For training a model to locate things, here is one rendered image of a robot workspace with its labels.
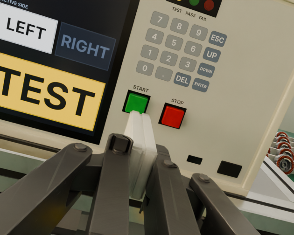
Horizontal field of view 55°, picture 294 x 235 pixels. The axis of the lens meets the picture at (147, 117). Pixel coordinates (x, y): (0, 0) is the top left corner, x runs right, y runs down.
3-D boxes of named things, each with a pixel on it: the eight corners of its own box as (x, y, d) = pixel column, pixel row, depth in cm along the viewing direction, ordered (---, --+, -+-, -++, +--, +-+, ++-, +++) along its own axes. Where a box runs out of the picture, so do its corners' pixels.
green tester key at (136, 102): (142, 116, 27) (148, 99, 27) (124, 111, 27) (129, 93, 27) (142, 113, 28) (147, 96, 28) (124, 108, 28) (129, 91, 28)
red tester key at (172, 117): (178, 128, 28) (185, 112, 27) (161, 123, 28) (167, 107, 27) (177, 125, 29) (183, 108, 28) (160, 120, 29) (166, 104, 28)
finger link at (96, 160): (117, 202, 13) (55, 188, 13) (121, 156, 18) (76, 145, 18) (126, 175, 13) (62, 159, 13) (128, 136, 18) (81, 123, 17)
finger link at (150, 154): (144, 149, 15) (158, 153, 15) (140, 112, 21) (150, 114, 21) (128, 198, 15) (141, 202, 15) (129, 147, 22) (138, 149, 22)
